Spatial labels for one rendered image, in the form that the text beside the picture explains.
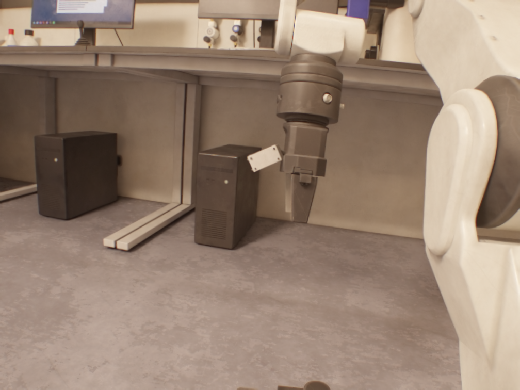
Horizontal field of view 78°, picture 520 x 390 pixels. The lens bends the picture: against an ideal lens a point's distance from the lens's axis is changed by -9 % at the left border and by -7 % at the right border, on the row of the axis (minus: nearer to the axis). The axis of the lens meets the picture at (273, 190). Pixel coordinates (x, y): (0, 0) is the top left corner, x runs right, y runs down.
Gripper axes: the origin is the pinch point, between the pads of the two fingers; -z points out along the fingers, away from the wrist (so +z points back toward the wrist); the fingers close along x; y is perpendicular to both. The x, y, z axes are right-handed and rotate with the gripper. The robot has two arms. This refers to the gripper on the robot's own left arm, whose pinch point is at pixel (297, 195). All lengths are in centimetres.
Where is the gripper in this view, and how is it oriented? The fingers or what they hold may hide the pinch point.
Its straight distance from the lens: 49.7
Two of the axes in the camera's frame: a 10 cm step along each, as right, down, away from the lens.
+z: 1.2, -9.9, -0.6
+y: -9.9, -1.2, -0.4
